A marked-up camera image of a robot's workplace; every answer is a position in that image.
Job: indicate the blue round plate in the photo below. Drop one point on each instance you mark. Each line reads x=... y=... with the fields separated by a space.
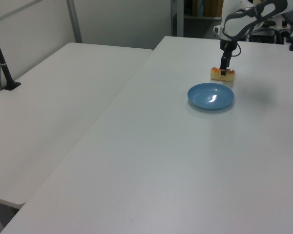
x=210 y=96

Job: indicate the black camera stand pole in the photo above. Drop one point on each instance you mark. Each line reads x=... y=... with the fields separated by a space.
x=1 y=63

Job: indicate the black equipment box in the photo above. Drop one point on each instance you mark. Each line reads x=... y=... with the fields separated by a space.
x=261 y=37

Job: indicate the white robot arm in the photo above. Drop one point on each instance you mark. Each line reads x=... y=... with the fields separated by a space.
x=236 y=23

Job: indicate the orange glazed bread loaf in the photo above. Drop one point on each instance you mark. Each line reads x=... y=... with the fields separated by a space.
x=216 y=74

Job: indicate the background metal shelf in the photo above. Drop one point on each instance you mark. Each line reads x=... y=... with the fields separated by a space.
x=197 y=17

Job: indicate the grey metal frame post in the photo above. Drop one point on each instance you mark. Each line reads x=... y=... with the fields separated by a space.
x=75 y=20

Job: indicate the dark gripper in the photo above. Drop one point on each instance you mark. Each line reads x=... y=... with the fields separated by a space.
x=230 y=44

